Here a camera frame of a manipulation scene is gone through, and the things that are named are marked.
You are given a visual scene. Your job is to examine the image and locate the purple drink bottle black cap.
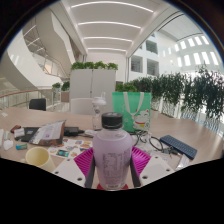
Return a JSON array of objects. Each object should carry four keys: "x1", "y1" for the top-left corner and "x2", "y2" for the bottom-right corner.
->
[{"x1": 92, "y1": 111, "x2": 134, "y2": 191}]

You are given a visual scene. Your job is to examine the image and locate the green tote bag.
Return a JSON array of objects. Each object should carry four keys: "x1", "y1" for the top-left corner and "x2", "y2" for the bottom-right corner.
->
[{"x1": 111, "y1": 91, "x2": 153, "y2": 133}]

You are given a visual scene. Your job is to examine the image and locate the colourful sticker sheet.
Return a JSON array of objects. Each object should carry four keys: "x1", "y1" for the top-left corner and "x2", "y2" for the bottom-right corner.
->
[{"x1": 47, "y1": 139, "x2": 94, "y2": 159}]

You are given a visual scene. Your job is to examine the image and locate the small black red box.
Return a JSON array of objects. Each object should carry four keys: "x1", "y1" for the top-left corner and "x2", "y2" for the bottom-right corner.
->
[{"x1": 9, "y1": 124, "x2": 22, "y2": 134}]

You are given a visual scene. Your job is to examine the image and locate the wooden-topped glass railing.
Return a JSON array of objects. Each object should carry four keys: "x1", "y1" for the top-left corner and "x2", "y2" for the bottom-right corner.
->
[{"x1": 0, "y1": 88, "x2": 54, "y2": 109}]

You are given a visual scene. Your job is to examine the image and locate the brown-backed open booklet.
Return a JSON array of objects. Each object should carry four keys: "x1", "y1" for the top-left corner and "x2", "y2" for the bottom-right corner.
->
[{"x1": 28, "y1": 119, "x2": 67, "y2": 147}]

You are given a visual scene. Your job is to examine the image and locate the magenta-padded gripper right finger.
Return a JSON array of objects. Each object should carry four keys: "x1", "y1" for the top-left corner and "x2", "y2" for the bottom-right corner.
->
[{"x1": 129, "y1": 145, "x2": 175, "y2": 189}]

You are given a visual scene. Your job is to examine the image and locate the black tablet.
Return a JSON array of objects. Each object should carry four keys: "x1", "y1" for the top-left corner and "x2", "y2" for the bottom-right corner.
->
[{"x1": 20, "y1": 126, "x2": 41, "y2": 143}]

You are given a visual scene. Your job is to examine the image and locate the small green blue eraser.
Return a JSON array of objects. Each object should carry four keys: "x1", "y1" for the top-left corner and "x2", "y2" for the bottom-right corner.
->
[{"x1": 15, "y1": 143, "x2": 29, "y2": 151}]

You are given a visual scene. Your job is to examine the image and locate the white plastic packet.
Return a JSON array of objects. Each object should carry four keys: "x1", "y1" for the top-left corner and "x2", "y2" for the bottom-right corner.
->
[{"x1": 175, "y1": 154, "x2": 191, "y2": 171}]

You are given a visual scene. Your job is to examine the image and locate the white plastic chair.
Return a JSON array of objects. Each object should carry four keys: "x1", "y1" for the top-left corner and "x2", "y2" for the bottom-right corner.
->
[{"x1": 69, "y1": 97, "x2": 94, "y2": 116}]

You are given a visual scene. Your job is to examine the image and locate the tangle of black cables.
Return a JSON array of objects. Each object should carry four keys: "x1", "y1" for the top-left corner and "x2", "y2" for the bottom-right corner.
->
[{"x1": 133, "y1": 129, "x2": 166, "y2": 154}]

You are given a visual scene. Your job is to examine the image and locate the white computer mouse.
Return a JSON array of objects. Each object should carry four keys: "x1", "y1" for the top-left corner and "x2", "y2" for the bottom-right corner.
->
[{"x1": 2, "y1": 139, "x2": 14, "y2": 151}]

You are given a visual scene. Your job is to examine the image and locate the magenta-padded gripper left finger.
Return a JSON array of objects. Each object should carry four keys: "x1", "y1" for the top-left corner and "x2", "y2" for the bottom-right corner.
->
[{"x1": 53, "y1": 147, "x2": 97, "y2": 189}]

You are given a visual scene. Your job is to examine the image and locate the clear plastic water bottle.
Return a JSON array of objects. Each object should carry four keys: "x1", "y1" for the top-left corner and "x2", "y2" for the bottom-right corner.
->
[{"x1": 91, "y1": 92, "x2": 108, "y2": 131}]

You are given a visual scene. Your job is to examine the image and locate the black office chair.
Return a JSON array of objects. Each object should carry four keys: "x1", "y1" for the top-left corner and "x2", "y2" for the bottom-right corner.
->
[{"x1": 28, "y1": 98, "x2": 48, "y2": 112}]

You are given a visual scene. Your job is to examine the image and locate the row of green leafy plants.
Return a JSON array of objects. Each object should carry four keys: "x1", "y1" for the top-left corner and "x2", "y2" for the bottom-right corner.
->
[{"x1": 70, "y1": 60, "x2": 119, "y2": 71}]

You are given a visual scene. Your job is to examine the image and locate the tall white cabinet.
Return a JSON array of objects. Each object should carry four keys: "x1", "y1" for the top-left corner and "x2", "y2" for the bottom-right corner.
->
[{"x1": 68, "y1": 68, "x2": 117, "y2": 101}]

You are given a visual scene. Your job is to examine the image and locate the cream yellow mug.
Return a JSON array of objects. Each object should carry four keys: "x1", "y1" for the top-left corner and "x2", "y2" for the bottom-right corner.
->
[{"x1": 20, "y1": 146, "x2": 57, "y2": 174}]

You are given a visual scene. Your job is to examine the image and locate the ceiling light strips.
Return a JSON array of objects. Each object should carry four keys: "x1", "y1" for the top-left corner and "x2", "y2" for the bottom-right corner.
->
[{"x1": 70, "y1": 0, "x2": 154, "y2": 53}]

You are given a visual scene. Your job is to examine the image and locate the white card stack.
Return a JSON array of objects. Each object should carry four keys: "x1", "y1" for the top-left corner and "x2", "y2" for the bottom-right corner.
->
[{"x1": 13, "y1": 128, "x2": 26, "y2": 140}]

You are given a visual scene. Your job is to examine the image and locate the small green potted plant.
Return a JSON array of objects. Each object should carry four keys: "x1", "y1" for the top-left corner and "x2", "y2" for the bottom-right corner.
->
[
  {"x1": 51, "y1": 82, "x2": 62, "y2": 98},
  {"x1": 60, "y1": 80, "x2": 71, "y2": 103}
]

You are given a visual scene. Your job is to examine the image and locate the long green hedge planter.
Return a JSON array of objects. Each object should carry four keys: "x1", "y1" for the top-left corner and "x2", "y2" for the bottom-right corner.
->
[{"x1": 114, "y1": 64, "x2": 224, "y2": 124}]

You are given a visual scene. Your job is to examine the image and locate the black power bank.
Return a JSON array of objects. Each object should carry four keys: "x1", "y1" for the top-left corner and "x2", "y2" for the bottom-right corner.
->
[{"x1": 63, "y1": 126, "x2": 81, "y2": 137}]

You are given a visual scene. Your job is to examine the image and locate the dark blue keyboard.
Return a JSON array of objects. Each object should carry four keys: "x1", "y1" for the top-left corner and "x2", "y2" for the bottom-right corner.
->
[{"x1": 159, "y1": 134, "x2": 198, "y2": 160}]

